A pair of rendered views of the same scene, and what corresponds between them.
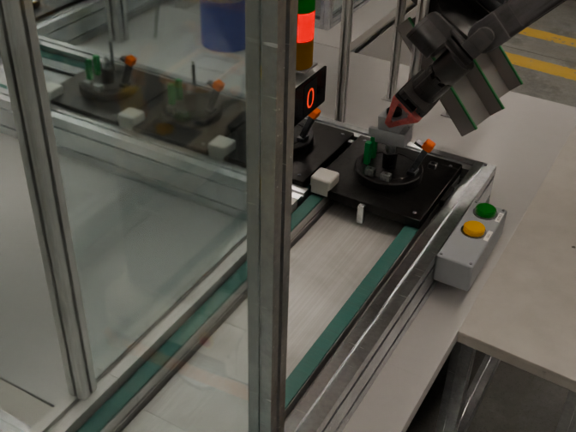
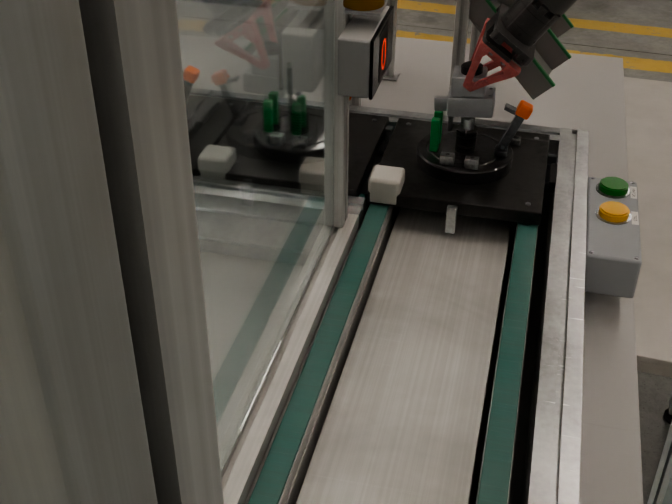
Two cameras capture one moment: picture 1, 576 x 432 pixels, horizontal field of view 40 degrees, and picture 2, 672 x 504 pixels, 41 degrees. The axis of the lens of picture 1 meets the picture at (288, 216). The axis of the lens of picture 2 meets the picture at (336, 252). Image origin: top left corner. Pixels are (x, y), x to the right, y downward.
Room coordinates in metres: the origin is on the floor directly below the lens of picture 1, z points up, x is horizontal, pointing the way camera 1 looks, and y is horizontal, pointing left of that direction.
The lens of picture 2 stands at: (0.30, 0.29, 1.62)
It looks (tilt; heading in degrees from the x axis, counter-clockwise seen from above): 34 degrees down; 345
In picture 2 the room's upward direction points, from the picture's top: straight up
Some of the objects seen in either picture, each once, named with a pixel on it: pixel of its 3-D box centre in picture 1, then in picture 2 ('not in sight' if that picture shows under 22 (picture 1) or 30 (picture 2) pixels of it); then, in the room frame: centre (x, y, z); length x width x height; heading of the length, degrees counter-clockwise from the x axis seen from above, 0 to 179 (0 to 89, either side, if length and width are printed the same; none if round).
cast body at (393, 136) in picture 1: (389, 123); (464, 88); (1.39, -0.20, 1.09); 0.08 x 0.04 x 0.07; 62
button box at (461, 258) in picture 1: (471, 243); (609, 233); (1.21, -0.35, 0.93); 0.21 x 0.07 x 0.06; 151
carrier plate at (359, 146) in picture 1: (387, 177); (463, 166); (1.39, -0.20, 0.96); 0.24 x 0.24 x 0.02; 61
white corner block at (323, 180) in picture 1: (324, 182); (385, 185); (1.35, -0.07, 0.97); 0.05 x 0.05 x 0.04; 61
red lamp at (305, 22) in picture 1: (299, 23); not in sight; (1.28, -0.01, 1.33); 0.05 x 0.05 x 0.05
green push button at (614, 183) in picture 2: (485, 212); (613, 189); (1.27, -0.39, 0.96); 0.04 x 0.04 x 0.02
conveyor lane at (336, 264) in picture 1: (308, 271); (411, 312); (1.14, -0.04, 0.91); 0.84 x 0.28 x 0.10; 151
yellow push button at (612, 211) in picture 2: (473, 230); (613, 214); (1.21, -0.35, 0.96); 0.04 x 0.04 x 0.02
